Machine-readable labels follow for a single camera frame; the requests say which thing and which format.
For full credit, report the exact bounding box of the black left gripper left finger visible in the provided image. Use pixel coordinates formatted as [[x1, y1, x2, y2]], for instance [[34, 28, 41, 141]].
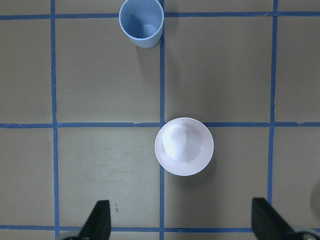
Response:
[[78, 200, 111, 240]]

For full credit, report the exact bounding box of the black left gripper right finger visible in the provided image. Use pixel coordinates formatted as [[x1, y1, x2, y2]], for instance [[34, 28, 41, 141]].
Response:
[[251, 197, 300, 240]]

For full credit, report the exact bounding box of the white bowl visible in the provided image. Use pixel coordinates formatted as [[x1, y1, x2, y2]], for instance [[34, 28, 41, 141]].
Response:
[[154, 117, 214, 177]]

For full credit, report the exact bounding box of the light blue plastic cup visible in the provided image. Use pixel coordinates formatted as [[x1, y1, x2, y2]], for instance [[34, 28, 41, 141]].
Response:
[[118, 0, 165, 49]]

